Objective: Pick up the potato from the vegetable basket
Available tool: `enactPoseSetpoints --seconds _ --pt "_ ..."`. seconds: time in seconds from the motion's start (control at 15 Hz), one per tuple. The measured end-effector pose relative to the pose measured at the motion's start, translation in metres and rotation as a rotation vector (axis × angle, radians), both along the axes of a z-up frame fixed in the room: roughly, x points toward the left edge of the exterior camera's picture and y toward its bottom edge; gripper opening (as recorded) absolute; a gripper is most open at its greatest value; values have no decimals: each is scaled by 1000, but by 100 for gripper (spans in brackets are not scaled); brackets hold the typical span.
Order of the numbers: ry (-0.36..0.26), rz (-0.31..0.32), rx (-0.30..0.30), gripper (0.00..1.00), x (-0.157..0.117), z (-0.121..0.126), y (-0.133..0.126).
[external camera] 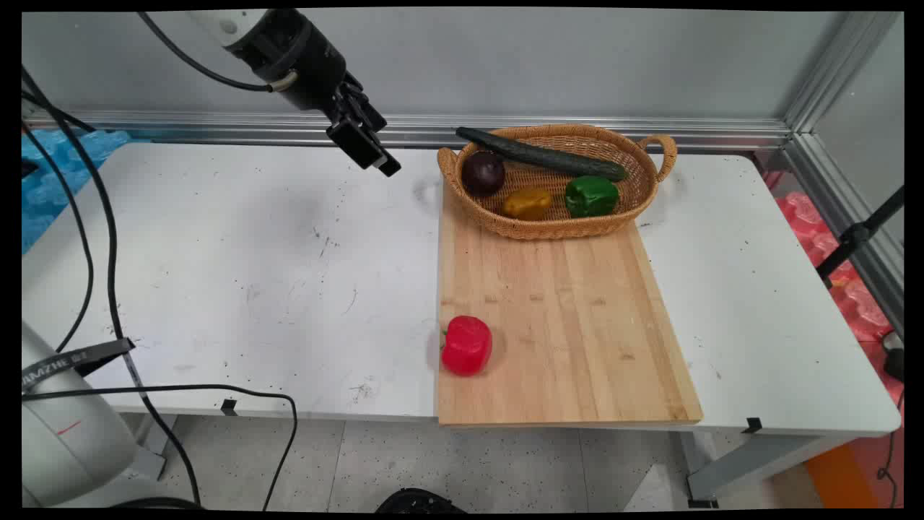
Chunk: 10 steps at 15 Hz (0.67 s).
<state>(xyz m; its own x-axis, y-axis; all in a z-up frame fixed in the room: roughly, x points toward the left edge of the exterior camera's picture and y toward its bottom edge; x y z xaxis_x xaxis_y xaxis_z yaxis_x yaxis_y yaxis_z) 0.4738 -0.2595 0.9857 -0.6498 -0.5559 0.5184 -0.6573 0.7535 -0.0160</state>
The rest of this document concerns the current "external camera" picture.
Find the light wooden cutting board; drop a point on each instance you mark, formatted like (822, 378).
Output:
(577, 325)

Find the green bell pepper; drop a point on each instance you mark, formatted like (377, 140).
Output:
(590, 196)

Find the yellow-brown potato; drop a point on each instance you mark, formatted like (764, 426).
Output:
(527, 204)

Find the black tripod stand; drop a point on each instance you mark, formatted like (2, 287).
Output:
(855, 235)

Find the red bell pepper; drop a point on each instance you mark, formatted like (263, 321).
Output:
(467, 347)

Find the blue bubble wrap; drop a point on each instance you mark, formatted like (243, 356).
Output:
(50, 180)

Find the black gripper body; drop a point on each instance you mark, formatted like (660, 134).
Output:
(303, 61)

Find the small black device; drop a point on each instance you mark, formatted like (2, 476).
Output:
(895, 361)

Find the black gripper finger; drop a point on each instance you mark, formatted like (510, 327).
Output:
(354, 144)
(375, 119)

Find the small black table clip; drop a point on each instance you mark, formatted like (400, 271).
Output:
(752, 425)
(229, 406)

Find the aluminium frame rail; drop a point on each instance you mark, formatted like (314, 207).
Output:
(844, 209)
(505, 130)

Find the dark purple onion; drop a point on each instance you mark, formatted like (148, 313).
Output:
(482, 173)

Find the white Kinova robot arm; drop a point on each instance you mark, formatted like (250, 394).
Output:
(65, 448)

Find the black round floor object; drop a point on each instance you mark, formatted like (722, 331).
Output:
(419, 502)

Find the pink bubble wrap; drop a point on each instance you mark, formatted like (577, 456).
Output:
(863, 303)

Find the dark green cucumber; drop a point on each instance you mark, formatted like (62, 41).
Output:
(541, 154)

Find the aluminium frame post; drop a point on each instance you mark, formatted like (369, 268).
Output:
(841, 68)

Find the grey table leg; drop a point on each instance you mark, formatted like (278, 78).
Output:
(758, 466)

